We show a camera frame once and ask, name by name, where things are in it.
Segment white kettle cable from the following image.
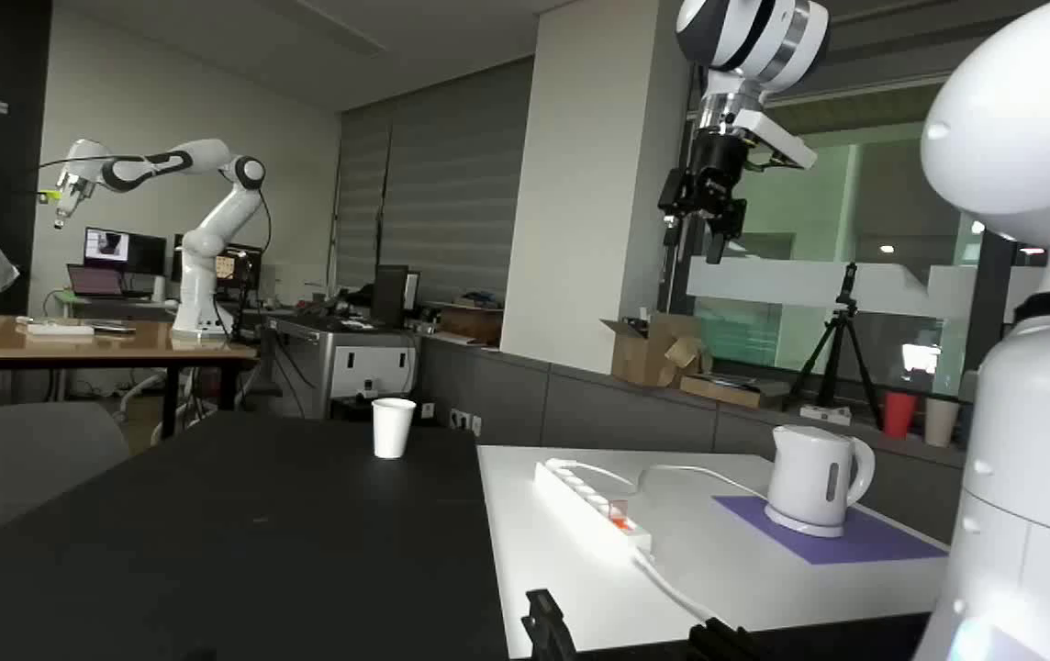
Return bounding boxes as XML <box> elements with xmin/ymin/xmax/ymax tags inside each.
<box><xmin>542</xmin><ymin>456</ymin><xmax>785</xmax><ymax>499</ymax></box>

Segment flat cardboard box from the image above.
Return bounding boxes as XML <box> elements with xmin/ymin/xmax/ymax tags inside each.
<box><xmin>675</xmin><ymin>373</ymin><xmax>764</xmax><ymax>412</ymax></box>

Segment white power strip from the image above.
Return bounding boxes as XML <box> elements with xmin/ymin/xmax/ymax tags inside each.
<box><xmin>534</xmin><ymin>456</ymin><xmax>659</xmax><ymax>556</ymax></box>

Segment open cardboard box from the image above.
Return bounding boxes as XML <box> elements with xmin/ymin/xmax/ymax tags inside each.
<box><xmin>601</xmin><ymin>310</ymin><xmax>708</xmax><ymax>392</ymax></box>

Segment grey metal cabinet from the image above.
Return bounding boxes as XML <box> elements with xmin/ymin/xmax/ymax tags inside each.
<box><xmin>266</xmin><ymin>317</ymin><xmax>422</xmax><ymax>424</ymax></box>

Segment computer monitor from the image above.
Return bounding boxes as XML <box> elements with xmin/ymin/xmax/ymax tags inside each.
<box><xmin>82</xmin><ymin>226</ymin><xmax>174</xmax><ymax>278</ymax></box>

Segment white paper cup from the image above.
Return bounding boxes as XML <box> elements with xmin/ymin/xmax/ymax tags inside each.
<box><xmin>369</xmin><ymin>392</ymin><xmax>419</xmax><ymax>464</ymax></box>

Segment white electric kettle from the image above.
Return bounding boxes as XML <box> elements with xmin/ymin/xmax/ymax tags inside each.
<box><xmin>764</xmin><ymin>424</ymin><xmax>880</xmax><ymax>540</ymax></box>

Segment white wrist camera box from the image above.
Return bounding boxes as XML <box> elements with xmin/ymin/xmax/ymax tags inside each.
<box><xmin>735</xmin><ymin>107</ymin><xmax>824</xmax><ymax>173</ymax></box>

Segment white power strip cable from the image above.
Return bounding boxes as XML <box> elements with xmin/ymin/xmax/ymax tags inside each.
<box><xmin>632</xmin><ymin>548</ymin><xmax>716</xmax><ymax>627</ymax></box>

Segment red cup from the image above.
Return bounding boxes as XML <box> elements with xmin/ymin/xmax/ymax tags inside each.
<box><xmin>879</xmin><ymin>388</ymin><xmax>923</xmax><ymax>444</ymax></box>

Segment purple mat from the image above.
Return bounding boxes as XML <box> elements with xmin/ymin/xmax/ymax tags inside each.
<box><xmin>711</xmin><ymin>494</ymin><xmax>951</xmax><ymax>571</ymax></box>

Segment black table clamp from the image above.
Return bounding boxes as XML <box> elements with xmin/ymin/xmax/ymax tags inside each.
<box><xmin>518</xmin><ymin>589</ymin><xmax>580</xmax><ymax>661</ymax></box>
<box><xmin>682</xmin><ymin>616</ymin><xmax>774</xmax><ymax>661</ymax></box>

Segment black camera tripod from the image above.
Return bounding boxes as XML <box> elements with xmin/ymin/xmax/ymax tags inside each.
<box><xmin>777</xmin><ymin>256</ymin><xmax>885</xmax><ymax>429</ymax></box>

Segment grey window blinds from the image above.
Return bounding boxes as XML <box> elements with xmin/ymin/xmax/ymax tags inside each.
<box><xmin>332</xmin><ymin>56</ymin><xmax>539</xmax><ymax>314</ymax></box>

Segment beige paper cup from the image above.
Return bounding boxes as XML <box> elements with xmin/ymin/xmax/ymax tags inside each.
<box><xmin>923</xmin><ymin>396</ymin><xmax>961</xmax><ymax>453</ymax></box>

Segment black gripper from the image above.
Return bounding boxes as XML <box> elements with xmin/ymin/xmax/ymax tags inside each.
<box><xmin>653</xmin><ymin>122</ymin><xmax>752</xmax><ymax>267</ymax></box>

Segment wooden table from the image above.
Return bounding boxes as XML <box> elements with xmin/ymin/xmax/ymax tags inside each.
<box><xmin>0</xmin><ymin>314</ymin><xmax>260</xmax><ymax>441</ymax></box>

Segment white keyboard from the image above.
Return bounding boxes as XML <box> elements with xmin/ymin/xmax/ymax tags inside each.
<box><xmin>19</xmin><ymin>319</ymin><xmax>99</xmax><ymax>343</ymax></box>

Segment grey chair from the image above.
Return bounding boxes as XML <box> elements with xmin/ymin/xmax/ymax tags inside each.
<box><xmin>0</xmin><ymin>401</ymin><xmax>136</xmax><ymax>562</ymax></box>

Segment black monitor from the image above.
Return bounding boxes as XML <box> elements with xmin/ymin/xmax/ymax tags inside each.
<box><xmin>369</xmin><ymin>262</ymin><xmax>422</xmax><ymax>331</ymax></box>

